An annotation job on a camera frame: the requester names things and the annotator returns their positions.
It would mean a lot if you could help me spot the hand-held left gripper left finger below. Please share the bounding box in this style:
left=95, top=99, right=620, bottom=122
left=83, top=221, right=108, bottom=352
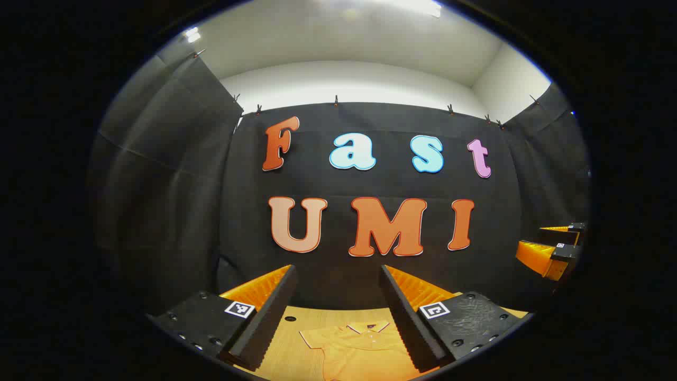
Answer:
left=147, top=265, right=298, bottom=371

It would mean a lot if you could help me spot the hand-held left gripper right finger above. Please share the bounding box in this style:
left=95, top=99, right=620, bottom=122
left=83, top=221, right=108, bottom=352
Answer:
left=379, top=264, right=535, bottom=373

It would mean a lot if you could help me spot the orange polo T-shirt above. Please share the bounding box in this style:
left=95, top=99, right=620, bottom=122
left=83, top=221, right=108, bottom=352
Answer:
left=299, top=320, right=424, bottom=381

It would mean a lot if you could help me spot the row of small cloth clips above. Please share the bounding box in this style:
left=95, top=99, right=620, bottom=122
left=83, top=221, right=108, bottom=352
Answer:
left=193, top=49, right=541, bottom=130

